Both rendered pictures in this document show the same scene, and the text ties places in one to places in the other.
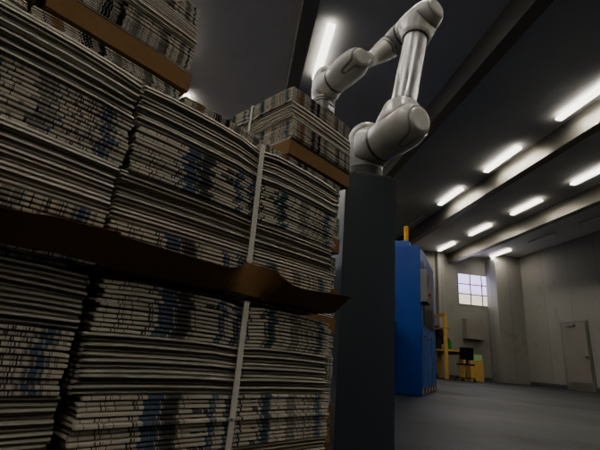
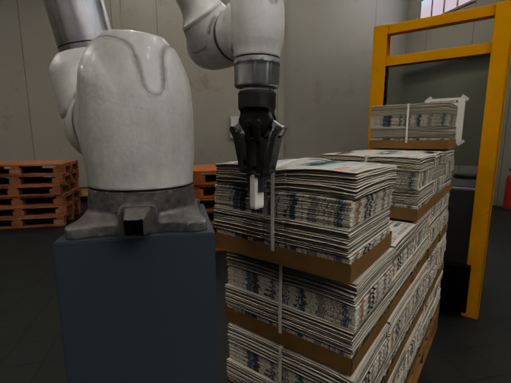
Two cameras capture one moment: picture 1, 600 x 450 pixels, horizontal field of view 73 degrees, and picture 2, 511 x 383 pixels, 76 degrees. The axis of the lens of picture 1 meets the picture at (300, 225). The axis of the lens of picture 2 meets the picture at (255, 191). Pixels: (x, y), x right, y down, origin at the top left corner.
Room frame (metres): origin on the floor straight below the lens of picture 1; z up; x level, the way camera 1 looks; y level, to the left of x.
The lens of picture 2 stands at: (2.04, -0.13, 1.13)
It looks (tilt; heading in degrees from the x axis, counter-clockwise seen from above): 10 degrees down; 174
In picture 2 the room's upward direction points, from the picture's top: straight up
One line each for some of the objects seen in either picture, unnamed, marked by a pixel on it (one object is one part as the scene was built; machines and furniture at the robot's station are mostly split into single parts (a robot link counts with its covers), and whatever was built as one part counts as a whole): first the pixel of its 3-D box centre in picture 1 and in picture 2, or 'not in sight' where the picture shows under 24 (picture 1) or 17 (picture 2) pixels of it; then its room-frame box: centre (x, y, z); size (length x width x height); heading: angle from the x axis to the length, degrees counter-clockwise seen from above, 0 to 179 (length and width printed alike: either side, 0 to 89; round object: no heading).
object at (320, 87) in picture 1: (326, 85); (252, 18); (1.36, -0.06, 1.35); 0.13 x 0.11 x 0.16; 29
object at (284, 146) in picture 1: (302, 171); (269, 232); (1.15, 0.01, 0.86); 0.29 x 0.16 x 0.04; 137
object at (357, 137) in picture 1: (366, 148); (136, 111); (1.51, -0.25, 1.17); 0.18 x 0.16 x 0.22; 30
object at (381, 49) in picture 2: not in sight; (374, 165); (-0.20, 0.96, 0.92); 0.09 x 0.09 x 1.85; 47
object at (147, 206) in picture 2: (362, 181); (142, 204); (1.54, -0.25, 1.03); 0.22 x 0.18 x 0.06; 7
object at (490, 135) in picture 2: not in sight; (487, 171); (0.25, 1.44, 0.92); 0.09 x 0.09 x 1.85; 47
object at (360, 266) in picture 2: not in sight; (341, 247); (1.30, 0.16, 0.86); 0.29 x 0.16 x 0.04; 137
